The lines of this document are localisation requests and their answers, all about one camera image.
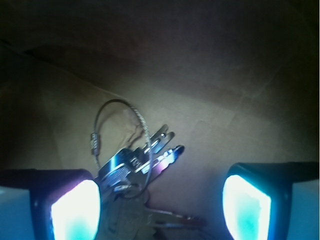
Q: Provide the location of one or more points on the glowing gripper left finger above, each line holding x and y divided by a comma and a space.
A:
59, 204

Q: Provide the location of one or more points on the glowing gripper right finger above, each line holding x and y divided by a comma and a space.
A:
272, 201

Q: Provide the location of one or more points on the silver keys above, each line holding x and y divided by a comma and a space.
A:
124, 179

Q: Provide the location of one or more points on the brown paper bag bin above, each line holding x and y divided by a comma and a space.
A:
236, 80

